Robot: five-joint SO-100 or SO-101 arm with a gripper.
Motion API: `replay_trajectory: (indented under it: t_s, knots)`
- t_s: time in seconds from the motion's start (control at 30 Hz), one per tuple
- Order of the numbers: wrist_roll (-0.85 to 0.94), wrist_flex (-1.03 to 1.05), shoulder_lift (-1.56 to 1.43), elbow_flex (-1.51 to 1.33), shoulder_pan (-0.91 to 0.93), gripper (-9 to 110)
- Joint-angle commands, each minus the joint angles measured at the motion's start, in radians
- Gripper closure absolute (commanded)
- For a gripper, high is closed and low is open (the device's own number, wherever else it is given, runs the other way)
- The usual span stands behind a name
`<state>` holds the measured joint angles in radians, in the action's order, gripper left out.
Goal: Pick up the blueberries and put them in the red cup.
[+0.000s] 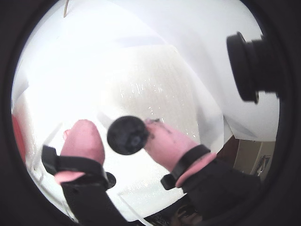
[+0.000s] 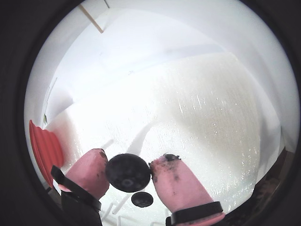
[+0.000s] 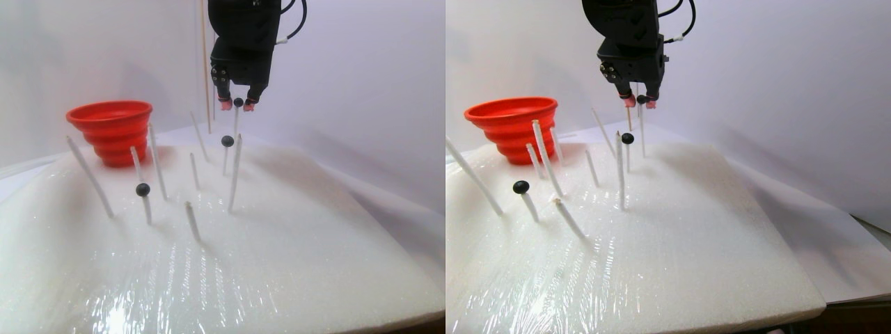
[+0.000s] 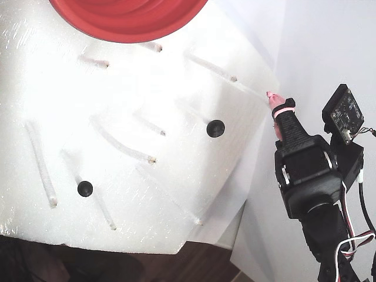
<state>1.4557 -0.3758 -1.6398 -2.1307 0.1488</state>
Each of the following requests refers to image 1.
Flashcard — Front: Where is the red collapsible cup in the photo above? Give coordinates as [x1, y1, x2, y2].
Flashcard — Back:
[11, 115, 26, 165]

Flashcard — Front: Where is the white stick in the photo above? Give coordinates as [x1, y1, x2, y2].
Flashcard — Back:
[32, 150, 45, 184]
[117, 193, 149, 224]
[42, 123, 63, 145]

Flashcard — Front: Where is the pink padded gripper finger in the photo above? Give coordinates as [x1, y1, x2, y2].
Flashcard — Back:
[41, 119, 129, 226]
[144, 119, 261, 226]

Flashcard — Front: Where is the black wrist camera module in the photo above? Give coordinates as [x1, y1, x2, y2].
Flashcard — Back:
[226, 31, 283, 104]

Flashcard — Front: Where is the thin wooden dowel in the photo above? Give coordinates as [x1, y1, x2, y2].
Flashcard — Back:
[63, 0, 71, 18]

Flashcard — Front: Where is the white foam board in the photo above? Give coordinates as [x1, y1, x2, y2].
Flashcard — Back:
[11, 44, 224, 223]

